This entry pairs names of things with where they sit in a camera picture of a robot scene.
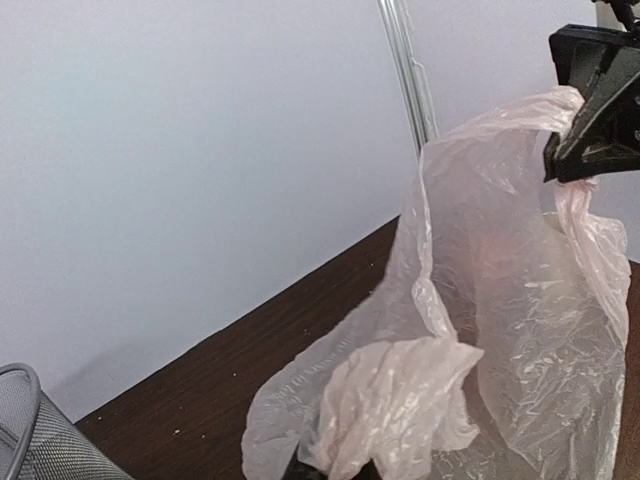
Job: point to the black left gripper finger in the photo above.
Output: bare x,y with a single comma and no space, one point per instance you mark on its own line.
297,470

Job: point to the right aluminium corner post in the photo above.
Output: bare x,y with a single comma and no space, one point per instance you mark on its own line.
414,82

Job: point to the grey mesh trash bin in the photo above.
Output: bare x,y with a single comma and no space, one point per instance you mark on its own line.
38,441

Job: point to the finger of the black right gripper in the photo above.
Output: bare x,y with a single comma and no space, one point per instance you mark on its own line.
583,54
604,134

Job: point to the pink plastic trash bag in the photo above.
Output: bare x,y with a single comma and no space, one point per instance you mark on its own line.
493,348

